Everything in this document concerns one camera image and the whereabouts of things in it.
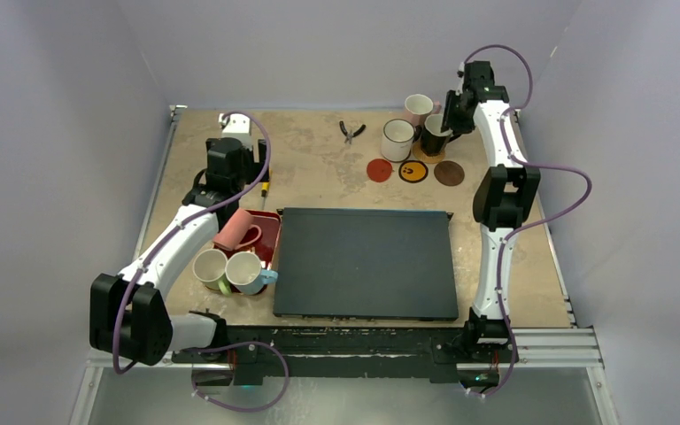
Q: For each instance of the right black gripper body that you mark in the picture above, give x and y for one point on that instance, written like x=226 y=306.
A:
x=451 y=110

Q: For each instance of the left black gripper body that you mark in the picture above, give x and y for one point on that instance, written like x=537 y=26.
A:
x=250 y=170

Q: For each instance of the pink handled white mug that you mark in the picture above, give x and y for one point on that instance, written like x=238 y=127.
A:
x=417 y=107

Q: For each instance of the black handled white mug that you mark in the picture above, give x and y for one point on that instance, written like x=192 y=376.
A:
x=433 y=136

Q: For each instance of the grey white mug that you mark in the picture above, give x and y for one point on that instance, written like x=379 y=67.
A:
x=398 y=136

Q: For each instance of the dark brown wooden coaster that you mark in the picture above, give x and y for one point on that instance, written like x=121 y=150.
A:
x=449 y=173

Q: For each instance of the orange smiley coaster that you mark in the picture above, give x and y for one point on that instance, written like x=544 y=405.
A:
x=413 y=171

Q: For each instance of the red apple coaster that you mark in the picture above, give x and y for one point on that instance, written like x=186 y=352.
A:
x=379 y=170

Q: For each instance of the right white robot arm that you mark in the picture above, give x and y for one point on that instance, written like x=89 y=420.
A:
x=502 y=202

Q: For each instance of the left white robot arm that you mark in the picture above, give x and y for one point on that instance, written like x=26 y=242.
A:
x=128 y=317

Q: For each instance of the salmon pink mug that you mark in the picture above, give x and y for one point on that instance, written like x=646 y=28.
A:
x=239 y=232

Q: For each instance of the black pliers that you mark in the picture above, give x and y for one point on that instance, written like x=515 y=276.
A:
x=350 y=133

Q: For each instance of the red tray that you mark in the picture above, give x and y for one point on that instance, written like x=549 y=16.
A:
x=265 y=247

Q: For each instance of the dark rectangular board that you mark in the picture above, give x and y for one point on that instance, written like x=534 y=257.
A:
x=366 y=264

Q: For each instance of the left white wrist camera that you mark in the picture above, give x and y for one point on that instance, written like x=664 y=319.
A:
x=236 y=126

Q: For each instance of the yellow handled screwdriver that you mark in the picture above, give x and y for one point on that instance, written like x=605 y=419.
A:
x=263 y=195

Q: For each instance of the green handled white mug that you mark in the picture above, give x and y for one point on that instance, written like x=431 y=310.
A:
x=209 y=267

